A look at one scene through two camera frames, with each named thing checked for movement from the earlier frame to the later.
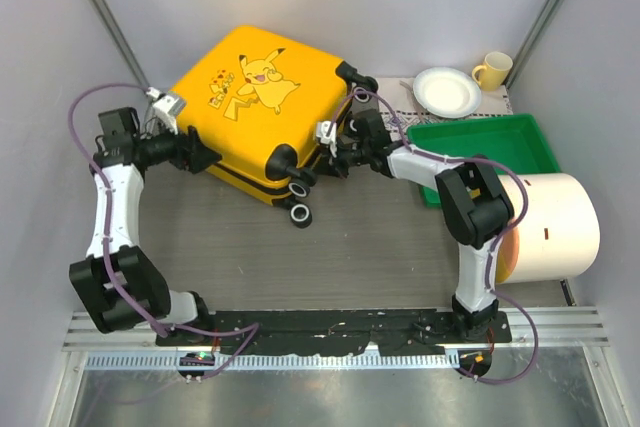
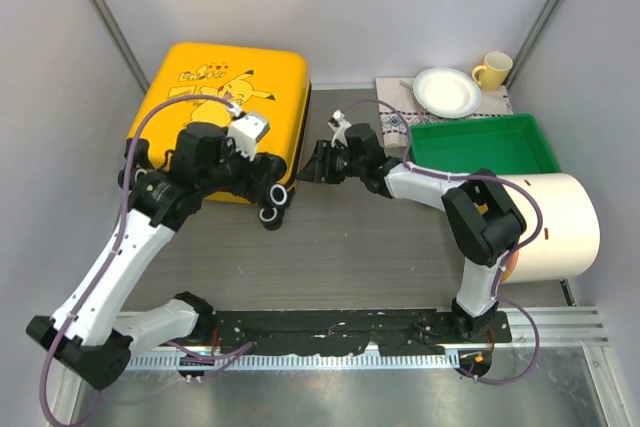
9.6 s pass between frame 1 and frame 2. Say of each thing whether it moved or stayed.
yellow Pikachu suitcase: moved
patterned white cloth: stayed
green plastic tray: stayed
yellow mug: stayed
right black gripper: moved
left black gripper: moved
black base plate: stayed
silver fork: stayed
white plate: stayed
